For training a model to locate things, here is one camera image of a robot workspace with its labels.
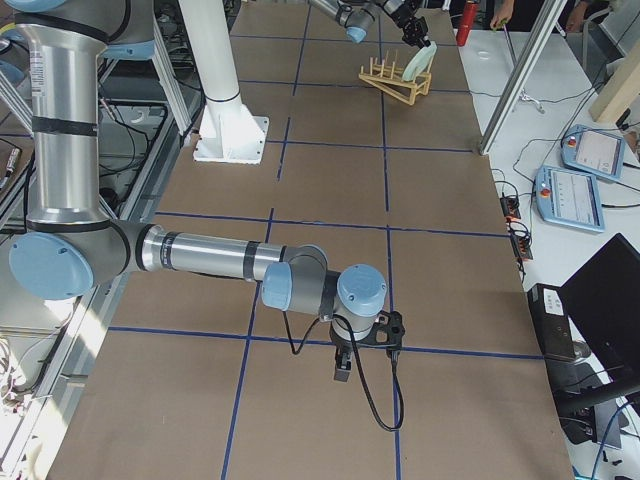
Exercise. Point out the wooden dish rack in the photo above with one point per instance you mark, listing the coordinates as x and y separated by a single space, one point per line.
385 74

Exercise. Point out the aluminium frame post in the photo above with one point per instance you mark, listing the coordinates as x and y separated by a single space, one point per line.
538 37

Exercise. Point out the blue teach pendant far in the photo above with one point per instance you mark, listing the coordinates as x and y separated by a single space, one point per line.
594 151

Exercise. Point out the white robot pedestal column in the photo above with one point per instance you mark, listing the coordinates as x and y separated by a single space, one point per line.
228 131

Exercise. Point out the blue teach pendant near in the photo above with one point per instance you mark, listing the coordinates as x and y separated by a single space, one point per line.
569 198

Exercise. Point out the red cylinder tube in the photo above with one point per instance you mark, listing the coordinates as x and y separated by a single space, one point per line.
466 22

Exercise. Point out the orange black connector strip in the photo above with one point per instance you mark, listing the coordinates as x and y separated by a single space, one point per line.
520 235

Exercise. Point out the black computer box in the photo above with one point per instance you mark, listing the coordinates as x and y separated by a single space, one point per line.
552 326

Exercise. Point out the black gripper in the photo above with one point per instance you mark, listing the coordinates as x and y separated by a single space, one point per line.
342 346
405 21

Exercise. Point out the wooden beam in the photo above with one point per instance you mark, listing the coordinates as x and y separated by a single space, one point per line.
620 91

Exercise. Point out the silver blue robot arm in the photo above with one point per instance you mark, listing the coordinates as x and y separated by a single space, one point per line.
356 17
71 246

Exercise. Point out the blue teach pendant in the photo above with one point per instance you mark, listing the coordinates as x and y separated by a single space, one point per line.
594 151
569 198

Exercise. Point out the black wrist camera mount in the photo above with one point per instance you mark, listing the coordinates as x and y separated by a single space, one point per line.
387 331

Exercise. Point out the light green round plate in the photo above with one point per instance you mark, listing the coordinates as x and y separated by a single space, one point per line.
419 62

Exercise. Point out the black monitor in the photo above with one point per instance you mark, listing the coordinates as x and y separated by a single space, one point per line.
602 300

